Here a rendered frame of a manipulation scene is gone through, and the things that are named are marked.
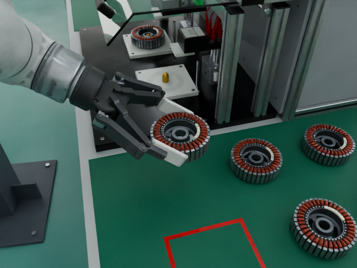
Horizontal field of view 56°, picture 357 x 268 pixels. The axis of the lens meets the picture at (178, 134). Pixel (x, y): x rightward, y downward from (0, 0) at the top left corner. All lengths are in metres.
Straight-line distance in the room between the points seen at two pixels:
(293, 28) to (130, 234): 0.55
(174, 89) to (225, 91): 0.20
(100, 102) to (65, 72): 0.07
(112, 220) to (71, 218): 0.97
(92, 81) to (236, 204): 0.37
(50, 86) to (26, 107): 1.77
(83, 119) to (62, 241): 0.79
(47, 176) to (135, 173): 1.11
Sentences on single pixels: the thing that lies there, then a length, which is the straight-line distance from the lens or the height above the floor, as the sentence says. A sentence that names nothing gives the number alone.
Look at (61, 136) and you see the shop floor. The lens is 2.04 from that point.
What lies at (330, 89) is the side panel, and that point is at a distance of 0.95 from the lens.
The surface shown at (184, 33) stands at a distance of 0.91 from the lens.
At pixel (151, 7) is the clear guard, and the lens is 0.68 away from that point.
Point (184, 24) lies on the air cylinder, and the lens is 1.19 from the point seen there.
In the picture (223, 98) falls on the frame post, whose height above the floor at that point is 0.85.
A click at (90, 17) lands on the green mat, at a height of 0.75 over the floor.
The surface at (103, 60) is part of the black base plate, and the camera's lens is 1.11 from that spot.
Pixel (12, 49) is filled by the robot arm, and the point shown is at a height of 1.13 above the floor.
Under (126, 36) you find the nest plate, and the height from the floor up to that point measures 0.78.
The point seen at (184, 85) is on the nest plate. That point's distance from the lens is 0.95.
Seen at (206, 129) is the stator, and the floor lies 0.90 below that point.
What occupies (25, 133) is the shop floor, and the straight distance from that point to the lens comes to 2.14.
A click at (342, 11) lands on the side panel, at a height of 1.03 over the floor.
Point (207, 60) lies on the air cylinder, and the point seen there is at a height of 0.82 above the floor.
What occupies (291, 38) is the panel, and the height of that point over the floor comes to 0.97.
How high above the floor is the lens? 1.32
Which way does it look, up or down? 43 degrees down
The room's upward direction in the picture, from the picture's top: straight up
